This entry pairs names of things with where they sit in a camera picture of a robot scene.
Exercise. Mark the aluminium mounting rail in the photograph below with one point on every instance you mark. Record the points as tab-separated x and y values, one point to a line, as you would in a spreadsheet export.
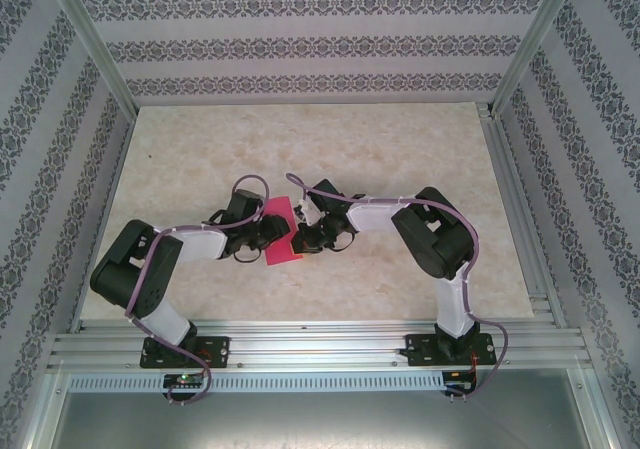
320	341

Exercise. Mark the aluminium frame post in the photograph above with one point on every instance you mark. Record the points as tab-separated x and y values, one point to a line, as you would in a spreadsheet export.
44	414
596	414
535	34
85	34

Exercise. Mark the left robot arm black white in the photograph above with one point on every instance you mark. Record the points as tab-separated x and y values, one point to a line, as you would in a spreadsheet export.
130	274

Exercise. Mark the left circuit board green light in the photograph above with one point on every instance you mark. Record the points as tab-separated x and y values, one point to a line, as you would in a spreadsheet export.
186	380

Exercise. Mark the pink square paper sheet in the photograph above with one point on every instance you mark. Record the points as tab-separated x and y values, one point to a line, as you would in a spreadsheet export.
280	256

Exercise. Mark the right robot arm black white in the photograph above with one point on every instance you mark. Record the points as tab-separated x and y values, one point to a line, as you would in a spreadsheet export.
445	249

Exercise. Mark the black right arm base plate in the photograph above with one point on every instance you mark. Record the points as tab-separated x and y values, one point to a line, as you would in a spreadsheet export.
417	351

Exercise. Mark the grey metal panel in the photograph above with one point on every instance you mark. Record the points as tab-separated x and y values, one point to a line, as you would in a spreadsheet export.
320	424

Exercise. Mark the aluminium side rail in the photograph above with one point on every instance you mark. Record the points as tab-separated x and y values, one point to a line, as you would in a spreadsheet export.
520	219

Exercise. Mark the right circuit board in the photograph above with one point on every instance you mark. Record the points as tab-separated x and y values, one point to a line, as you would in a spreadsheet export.
459	375

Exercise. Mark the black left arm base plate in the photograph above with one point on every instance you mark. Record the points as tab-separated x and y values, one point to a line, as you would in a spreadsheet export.
220	351

